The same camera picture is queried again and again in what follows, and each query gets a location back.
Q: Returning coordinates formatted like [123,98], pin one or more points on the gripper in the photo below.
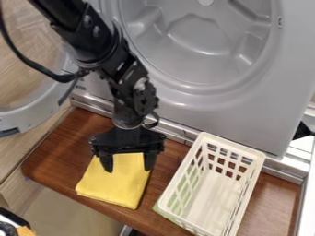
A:
[127,140]

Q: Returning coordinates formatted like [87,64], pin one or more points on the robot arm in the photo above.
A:
[102,52]

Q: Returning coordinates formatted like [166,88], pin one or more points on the yellow cloth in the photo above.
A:
[115,182]

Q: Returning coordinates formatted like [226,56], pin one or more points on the white basket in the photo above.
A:
[209,187]

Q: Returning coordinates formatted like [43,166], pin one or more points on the washing machine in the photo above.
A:
[213,67]

